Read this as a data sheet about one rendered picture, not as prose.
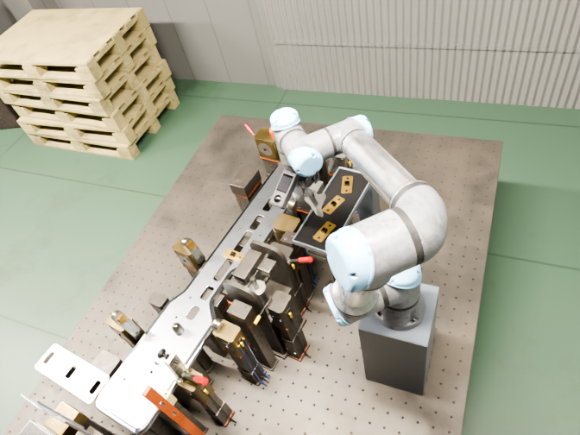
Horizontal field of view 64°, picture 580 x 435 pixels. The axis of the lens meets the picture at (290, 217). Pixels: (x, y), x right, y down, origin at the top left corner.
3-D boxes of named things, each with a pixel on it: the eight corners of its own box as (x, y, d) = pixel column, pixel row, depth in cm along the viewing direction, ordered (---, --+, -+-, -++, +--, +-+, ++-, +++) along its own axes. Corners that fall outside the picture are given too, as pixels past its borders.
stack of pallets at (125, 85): (186, 98, 432) (146, 4, 365) (138, 160, 386) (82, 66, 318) (86, 91, 476) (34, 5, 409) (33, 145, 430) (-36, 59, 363)
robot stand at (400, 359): (433, 343, 171) (439, 286, 140) (422, 396, 159) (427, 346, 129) (379, 330, 178) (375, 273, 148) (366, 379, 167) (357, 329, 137)
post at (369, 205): (366, 223, 211) (359, 153, 178) (382, 229, 208) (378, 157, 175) (360, 236, 208) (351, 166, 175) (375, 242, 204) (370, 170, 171)
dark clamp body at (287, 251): (292, 294, 195) (273, 240, 166) (317, 305, 190) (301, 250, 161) (283, 309, 192) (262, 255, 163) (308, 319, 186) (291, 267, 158)
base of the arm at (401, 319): (430, 292, 140) (431, 274, 133) (419, 337, 132) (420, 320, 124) (380, 280, 145) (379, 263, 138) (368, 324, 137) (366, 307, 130)
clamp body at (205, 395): (221, 402, 171) (187, 364, 145) (242, 414, 167) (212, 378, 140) (211, 419, 168) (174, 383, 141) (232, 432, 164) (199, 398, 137)
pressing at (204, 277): (295, 132, 217) (294, 129, 216) (338, 141, 207) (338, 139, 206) (91, 406, 149) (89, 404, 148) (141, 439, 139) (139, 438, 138)
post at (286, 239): (304, 287, 196) (286, 230, 166) (315, 292, 194) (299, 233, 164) (299, 297, 193) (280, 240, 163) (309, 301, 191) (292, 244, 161)
